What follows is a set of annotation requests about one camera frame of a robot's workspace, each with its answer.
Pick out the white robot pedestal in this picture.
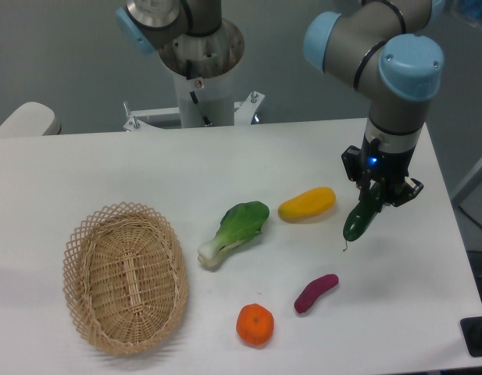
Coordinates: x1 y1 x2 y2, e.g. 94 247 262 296
123 19 265 131

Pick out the yellow mango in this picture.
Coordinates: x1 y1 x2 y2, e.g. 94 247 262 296
277 187 337 222

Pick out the green cucumber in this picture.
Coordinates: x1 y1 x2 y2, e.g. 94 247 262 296
342 182 384 251

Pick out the white furniture edge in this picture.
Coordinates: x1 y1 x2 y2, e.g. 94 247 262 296
450 156 482 206

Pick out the green bok choy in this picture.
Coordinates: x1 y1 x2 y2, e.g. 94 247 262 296
198 201 270 270

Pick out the white chair armrest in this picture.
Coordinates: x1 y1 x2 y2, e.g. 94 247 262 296
0 102 62 139

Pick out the woven wicker basket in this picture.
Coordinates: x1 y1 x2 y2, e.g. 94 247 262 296
62 202 187 355

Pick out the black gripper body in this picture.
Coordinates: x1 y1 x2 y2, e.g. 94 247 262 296
361 134 416 195

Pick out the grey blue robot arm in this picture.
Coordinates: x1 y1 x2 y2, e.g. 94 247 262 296
116 1 445 209

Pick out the purple sweet potato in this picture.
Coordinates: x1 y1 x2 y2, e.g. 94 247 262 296
294 273 339 314

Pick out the orange tangerine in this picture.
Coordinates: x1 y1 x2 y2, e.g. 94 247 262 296
236 303 274 346

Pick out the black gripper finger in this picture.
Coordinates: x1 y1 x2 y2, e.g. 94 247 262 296
341 145 370 201
388 177 424 207

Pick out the black device at table edge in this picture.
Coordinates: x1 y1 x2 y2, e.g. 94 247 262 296
460 316 482 358

